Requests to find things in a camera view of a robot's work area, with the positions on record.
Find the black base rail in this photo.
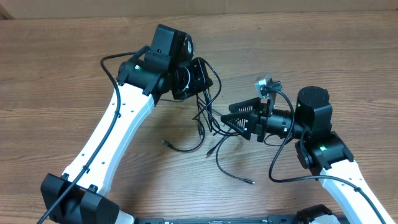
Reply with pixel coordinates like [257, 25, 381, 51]
[134, 215, 304, 224]

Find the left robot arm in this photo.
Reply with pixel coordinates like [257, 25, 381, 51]
[40, 24, 212, 223]

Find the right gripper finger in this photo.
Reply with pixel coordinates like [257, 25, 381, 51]
[228, 98, 262, 113]
[221, 110, 257, 140]

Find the black USB cable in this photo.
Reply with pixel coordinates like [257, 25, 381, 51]
[160, 57, 256, 185]

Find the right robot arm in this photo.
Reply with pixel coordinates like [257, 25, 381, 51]
[221, 84, 393, 223]

